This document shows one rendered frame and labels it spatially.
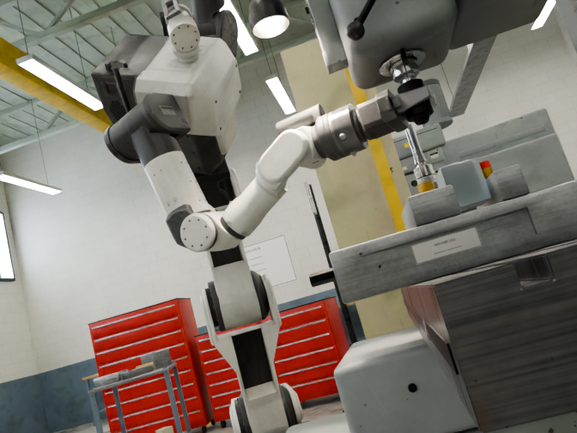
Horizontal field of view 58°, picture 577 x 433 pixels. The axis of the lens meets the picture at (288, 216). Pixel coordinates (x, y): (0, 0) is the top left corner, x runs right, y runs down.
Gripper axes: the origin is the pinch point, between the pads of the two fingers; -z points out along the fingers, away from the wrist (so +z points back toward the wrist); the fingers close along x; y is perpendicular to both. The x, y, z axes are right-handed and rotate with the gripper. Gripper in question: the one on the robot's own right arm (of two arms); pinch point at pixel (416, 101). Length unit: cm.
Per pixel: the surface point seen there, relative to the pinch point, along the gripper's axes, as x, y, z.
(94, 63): 600, -494, 578
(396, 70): -2.1, -6.0, 1.2
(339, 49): -4.4, -13.2, 9.1
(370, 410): -22, 45, 16
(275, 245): 817, -105, 429
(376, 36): -10.3, -9.6, 1.3
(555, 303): -61, 33, -10
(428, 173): 37.8, 6.0, 7.1
